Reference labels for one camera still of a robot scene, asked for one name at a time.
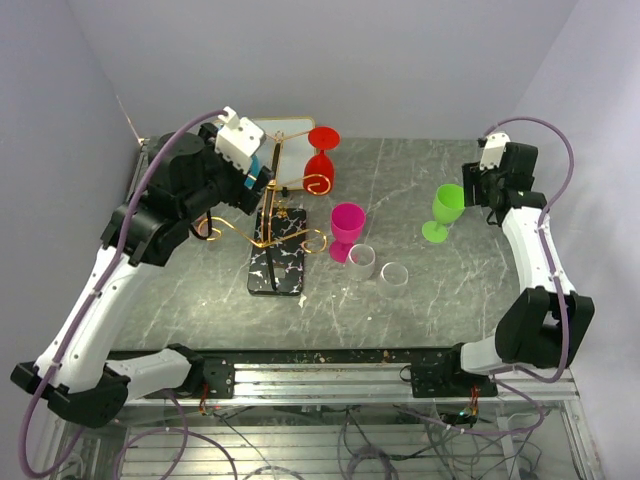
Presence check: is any clear glass cup right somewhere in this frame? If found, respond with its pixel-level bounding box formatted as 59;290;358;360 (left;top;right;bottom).
376;262;409;298

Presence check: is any red plastic wine glass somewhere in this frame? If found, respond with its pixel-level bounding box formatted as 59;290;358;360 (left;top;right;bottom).
303;126;341;196

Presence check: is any blue plastic wine glass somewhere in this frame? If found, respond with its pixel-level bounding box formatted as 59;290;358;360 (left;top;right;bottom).
244;155;261;189

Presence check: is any pink plastic wine glass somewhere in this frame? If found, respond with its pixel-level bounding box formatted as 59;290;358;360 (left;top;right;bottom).
329;202;366;263

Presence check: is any gold framed mirror tray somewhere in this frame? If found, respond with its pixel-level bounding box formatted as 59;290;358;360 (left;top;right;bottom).
252;117;316;190

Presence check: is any gold wine glass rack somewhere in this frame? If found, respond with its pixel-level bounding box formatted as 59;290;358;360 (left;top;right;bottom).
195;128;336;297

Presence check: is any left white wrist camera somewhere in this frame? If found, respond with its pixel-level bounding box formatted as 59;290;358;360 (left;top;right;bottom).
215;106;266;174

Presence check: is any clear glass cup left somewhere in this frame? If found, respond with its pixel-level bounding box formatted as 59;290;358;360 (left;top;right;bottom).
345;244;376;281

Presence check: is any green plastic wine glass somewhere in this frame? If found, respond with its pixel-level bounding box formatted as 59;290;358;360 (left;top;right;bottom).
422;184;465;244

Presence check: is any clear glass cup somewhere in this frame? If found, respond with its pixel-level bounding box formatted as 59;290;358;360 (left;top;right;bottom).
345;244;376;281
376;262;409;298

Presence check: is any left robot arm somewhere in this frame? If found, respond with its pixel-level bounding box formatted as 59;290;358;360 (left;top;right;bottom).
11;117;273;428

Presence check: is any aluminium mounting rail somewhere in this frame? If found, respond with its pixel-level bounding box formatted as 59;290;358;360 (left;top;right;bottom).
106;348;579;405

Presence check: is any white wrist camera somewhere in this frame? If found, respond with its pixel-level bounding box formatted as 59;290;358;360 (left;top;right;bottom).
215;106;266;174
478;131;510;172

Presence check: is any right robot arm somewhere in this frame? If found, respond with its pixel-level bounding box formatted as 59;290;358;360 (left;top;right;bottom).
401;132;595;398

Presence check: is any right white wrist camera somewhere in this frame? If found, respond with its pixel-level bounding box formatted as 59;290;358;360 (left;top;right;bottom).
478;131;510;172

